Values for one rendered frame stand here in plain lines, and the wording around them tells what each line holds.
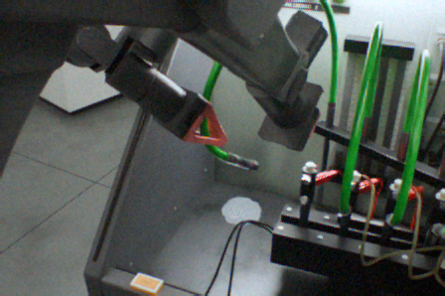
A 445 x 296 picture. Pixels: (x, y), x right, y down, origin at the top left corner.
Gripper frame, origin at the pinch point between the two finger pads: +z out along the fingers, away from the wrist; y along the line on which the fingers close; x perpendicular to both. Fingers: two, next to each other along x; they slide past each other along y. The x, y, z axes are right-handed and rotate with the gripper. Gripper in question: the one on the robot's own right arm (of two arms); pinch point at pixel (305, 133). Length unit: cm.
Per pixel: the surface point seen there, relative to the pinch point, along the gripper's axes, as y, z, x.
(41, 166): -39, 135, 212
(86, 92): 25, 174, 251
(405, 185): -3.6, -3.7, -18.2
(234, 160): -8.4, -0.2, 9.7
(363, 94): 5.4, -9.1, -9.2
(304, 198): -8.4, 12.5, 0.0
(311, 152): 6.2, 38.7, 12.3
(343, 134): 8.9, 24.2, 1.9
